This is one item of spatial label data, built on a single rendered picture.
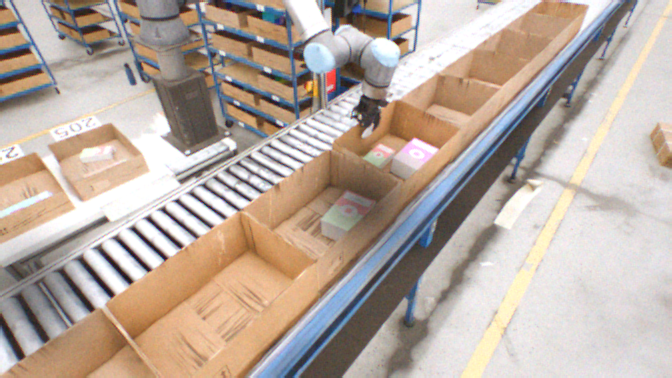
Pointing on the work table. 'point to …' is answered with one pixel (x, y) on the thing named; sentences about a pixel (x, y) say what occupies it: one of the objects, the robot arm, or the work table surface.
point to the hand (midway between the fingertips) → (364, 134)
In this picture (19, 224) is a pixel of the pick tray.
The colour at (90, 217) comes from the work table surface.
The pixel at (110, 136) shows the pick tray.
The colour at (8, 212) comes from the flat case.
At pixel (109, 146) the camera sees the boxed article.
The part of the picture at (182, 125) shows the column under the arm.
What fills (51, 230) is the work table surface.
